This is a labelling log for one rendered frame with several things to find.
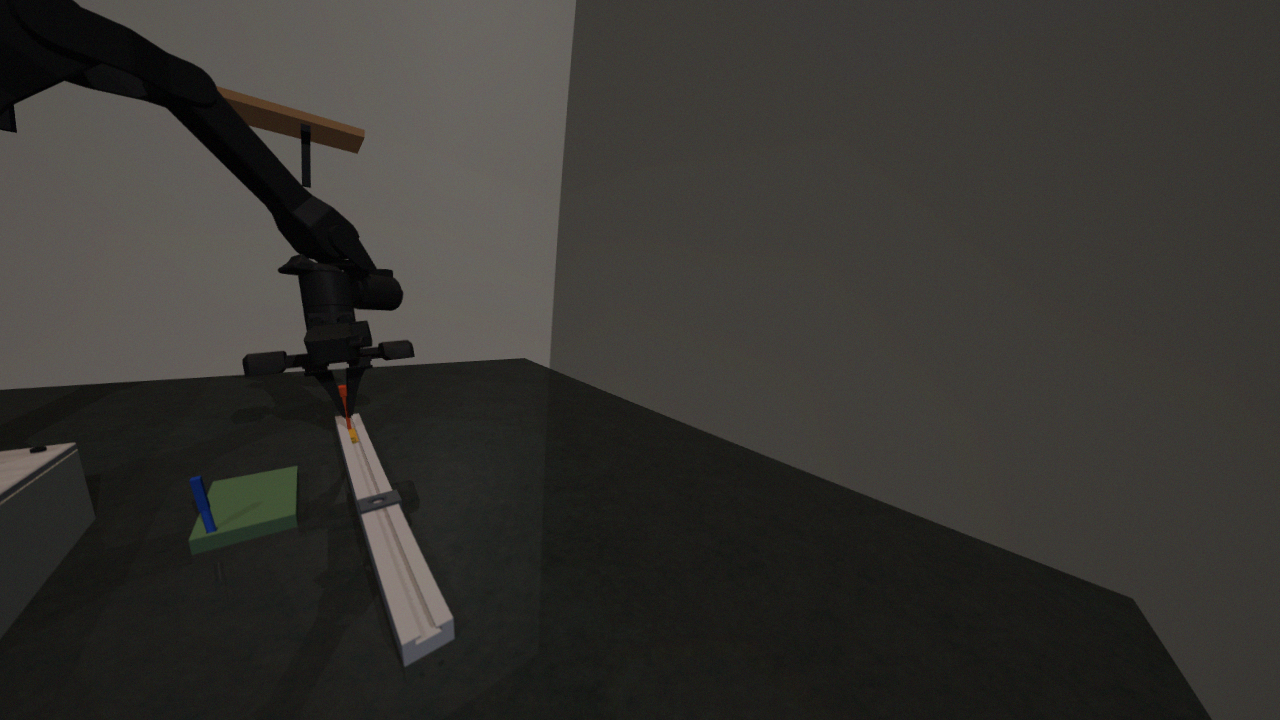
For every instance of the dark blue pin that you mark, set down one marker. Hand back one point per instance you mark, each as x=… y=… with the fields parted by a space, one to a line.
x=203 y=503

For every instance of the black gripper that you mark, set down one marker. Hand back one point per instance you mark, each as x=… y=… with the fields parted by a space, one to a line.
x=276 y=362

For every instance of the grey aluminum rail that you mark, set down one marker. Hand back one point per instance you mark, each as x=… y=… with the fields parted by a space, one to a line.
x=420 y=619

